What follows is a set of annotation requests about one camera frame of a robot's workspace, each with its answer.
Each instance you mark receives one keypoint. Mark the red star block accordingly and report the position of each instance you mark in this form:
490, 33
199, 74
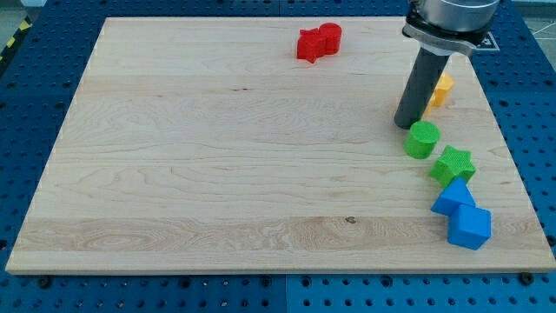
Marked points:
311, 45

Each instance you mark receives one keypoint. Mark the yellow block behind pointer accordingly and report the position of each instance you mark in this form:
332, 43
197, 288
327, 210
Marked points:
430, 105

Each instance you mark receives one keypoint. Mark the dark grey cylindrical pointer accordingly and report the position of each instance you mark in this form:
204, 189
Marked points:
419, 88

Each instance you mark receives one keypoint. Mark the blue triangle block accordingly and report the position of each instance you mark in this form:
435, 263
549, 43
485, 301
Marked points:
454, 195

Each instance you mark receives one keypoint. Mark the red cylinder block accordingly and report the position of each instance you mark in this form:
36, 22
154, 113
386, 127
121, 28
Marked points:
332, 33

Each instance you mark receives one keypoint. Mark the green star block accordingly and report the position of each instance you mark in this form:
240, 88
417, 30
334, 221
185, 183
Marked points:
452, 164

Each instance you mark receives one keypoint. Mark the light wooden board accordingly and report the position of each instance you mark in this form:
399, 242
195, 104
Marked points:
204, 146

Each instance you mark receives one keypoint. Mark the green cylinder block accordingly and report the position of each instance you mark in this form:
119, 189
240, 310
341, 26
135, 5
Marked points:
421, 139

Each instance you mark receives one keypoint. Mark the yellow hexagon block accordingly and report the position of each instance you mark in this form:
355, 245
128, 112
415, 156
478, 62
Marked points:
442, 90

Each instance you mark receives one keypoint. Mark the blue cube block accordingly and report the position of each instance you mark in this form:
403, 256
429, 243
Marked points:
469, 227

